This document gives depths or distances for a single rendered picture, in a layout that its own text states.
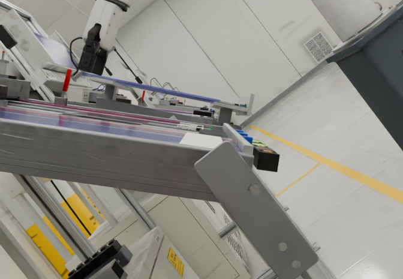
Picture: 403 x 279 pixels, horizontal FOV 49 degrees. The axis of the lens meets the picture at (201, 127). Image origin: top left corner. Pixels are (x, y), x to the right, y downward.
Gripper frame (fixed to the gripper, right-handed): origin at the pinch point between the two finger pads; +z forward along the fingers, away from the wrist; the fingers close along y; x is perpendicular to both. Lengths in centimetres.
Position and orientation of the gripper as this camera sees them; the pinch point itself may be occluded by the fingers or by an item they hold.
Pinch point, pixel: (91, 68)
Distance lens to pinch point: 105.1
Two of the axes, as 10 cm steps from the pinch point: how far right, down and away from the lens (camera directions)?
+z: -3.1, 9.5, 0.5
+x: 9.5, 3.1, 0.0
